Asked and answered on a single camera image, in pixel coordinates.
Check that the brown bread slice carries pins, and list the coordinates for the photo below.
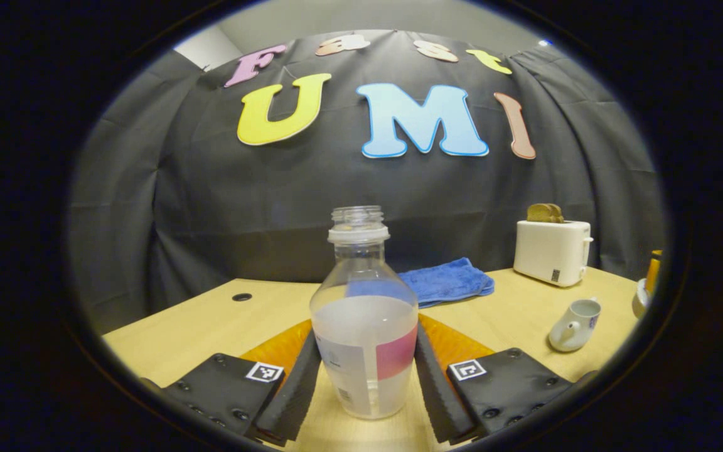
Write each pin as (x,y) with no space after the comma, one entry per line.
(559,215)
(538,213)

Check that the white toaster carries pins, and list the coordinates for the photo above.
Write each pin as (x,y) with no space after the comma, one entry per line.
(550,251)

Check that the black backdrop cloth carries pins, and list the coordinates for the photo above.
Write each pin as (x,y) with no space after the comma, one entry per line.
(242,207)

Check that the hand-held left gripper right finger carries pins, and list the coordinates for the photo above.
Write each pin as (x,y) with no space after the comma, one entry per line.
(437,389)

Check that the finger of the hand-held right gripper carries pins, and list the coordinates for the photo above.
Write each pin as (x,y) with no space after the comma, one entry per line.
(654,270)

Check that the white teacup lid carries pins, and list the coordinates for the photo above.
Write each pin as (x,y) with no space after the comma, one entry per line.
(639,304)

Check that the white teacup blue pattern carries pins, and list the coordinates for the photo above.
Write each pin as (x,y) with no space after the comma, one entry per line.
(572,326)

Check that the blue folded towel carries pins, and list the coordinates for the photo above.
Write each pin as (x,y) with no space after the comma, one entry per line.
(449,282)

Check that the clear plastic water bottle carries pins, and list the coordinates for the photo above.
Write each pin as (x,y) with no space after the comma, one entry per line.
(361,339)

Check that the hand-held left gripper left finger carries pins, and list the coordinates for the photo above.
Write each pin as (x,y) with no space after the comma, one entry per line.
(292,389)

